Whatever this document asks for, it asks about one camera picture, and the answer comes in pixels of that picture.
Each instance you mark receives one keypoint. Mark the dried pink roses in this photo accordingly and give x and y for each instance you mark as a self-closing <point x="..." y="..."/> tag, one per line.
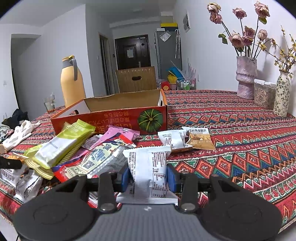
<point x="248" y="42"/>

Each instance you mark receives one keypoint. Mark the orange oat crisp packet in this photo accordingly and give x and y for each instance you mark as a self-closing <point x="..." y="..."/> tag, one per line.
<point x="199" y="138"/>

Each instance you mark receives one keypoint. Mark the floral ceramic vase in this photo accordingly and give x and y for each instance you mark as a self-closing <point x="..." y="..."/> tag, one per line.
<point x="282" y="95"/>

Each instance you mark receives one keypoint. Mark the silver white snack packet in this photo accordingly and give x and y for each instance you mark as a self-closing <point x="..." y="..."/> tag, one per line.
<point x="28" y="186"/>

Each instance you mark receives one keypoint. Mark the wire storage cart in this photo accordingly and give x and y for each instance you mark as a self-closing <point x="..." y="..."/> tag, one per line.
<point x="186" y="84"/>

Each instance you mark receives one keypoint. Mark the black folding chair with clothes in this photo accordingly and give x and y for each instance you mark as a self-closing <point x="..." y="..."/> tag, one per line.
<point x="15" y="119"/>

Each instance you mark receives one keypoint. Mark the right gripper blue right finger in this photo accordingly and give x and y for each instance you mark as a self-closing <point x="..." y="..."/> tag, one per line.
<point x="174" y="179"/>

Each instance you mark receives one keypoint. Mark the grey refrigerator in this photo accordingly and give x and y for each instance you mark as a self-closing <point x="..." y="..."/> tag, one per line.
<point x="168" y="50"/>

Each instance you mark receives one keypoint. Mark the drinking glass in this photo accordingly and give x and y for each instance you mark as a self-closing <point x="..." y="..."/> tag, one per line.
<point x="49" y="103"/>

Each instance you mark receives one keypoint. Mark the red gift box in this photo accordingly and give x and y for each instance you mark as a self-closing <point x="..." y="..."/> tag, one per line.
<point x="165" y="85"/>

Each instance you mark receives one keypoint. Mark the yellow blossom branches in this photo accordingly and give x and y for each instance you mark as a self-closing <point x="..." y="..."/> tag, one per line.
<point x="283" y="53"/>

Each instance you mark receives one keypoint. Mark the yellow thermos jug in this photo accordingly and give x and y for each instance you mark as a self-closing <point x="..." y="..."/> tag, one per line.
<point x="71" y="81"/>

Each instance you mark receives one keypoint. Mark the orange cardboard box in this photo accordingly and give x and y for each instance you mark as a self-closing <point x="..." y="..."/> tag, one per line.
<point x="143" y="111"/>

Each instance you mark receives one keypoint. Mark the white work glove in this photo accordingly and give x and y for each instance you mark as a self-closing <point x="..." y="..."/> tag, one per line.
<point x="20" y="133"/>

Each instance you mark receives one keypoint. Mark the patterned red tablecloth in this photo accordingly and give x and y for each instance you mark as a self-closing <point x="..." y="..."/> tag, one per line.
<point x="254" y="147"/>

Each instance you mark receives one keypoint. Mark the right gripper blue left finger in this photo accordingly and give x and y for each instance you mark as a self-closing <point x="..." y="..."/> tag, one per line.
<point x="122" y="180"/>

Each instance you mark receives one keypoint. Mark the dark entrance door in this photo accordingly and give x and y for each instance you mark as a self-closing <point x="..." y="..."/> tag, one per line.
<point x="132" y="52"/>

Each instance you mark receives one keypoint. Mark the pink textured vase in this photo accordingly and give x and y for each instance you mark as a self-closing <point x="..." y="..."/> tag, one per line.
<point x="246" y="73"/>

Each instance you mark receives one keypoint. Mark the green white snack bar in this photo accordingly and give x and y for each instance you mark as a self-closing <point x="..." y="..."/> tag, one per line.
<point x="54" y="150"/>

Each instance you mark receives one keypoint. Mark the wooden chair back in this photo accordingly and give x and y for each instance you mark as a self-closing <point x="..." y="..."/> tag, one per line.
<point x="136" y="79"/>

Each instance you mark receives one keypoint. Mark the pink snack packet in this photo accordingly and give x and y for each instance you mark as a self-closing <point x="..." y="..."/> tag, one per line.
<point x="125" y="134"/>

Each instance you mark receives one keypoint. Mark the red white snack bag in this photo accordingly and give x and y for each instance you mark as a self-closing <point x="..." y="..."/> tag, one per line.
<point x="106" y="157"/>

